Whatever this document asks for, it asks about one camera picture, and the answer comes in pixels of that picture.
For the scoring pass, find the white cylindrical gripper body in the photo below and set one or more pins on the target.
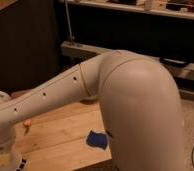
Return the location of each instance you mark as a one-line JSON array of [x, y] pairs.
[[7, 138]]

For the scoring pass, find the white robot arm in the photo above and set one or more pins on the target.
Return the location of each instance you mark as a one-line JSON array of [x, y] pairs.
[[139, 102]]

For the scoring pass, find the black white striped eraser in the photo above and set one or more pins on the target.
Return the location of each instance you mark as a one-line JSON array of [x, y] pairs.
[[22, 165]]

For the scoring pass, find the orange carrot toy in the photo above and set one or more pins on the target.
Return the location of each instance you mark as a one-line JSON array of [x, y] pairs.
[[27, 123]]

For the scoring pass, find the blue sponge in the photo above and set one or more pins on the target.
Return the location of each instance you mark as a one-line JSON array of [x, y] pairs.
[[97, 140]]

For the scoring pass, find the metal pole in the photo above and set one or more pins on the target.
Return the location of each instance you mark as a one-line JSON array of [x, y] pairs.
[[71, 37]]

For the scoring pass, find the white shelf board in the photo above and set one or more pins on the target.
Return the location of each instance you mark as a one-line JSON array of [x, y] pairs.
[[131, 8]]

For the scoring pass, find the grey case with handle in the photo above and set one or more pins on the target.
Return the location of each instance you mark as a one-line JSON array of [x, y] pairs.
[[73, 50]]

